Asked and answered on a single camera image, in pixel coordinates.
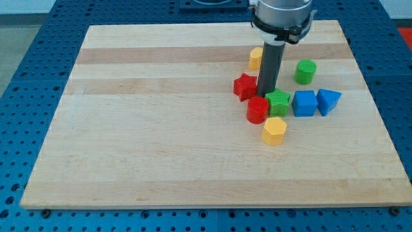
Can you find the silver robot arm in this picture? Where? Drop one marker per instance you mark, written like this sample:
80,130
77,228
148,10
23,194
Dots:
278,22

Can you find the blue triangle block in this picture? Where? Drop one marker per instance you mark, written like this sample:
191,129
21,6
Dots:
327,100

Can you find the green star block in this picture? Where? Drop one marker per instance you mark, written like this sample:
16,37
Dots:
278,101

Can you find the red cylinder block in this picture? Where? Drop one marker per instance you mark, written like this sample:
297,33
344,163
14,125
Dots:
257,109

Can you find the yellow pentagon block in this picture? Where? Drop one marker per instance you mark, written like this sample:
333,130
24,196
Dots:
274,131

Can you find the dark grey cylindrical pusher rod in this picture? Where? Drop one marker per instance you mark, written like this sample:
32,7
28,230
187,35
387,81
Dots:
269,70

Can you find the blue cube block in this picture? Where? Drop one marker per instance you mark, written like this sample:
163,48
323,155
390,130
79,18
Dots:
304,103

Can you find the dark blue base plate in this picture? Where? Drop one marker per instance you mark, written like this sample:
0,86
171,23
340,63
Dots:
190,5

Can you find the red star block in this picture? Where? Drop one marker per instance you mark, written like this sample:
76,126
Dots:
245,87

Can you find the green cylinder block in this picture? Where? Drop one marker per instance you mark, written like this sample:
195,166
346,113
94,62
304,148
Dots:
305,71

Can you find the black white tool mount collar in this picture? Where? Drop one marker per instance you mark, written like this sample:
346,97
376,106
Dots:
281,35

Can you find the yellow block behind rod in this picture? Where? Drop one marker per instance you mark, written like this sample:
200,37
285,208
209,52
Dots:
255,57

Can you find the wooden board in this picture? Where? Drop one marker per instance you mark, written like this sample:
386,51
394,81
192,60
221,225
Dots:
148,120

